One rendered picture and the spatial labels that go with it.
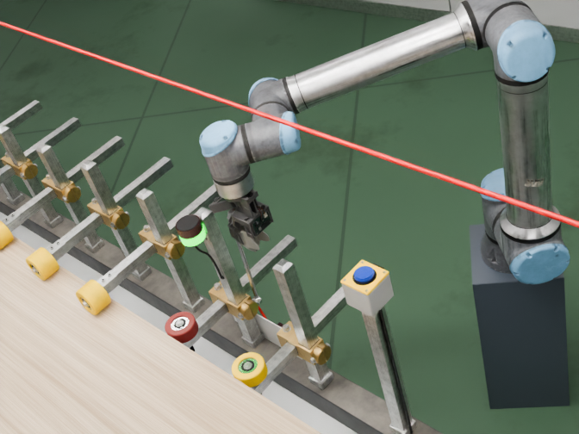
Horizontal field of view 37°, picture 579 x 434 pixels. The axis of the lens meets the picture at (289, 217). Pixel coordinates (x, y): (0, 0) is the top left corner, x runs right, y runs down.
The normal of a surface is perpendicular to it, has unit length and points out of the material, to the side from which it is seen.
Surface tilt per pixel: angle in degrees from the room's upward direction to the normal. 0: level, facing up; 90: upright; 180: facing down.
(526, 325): 90
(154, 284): 0
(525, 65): 83
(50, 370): 0
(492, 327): 90
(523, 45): 83
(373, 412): 0
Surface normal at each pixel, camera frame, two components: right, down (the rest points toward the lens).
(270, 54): -0.23, -0.73
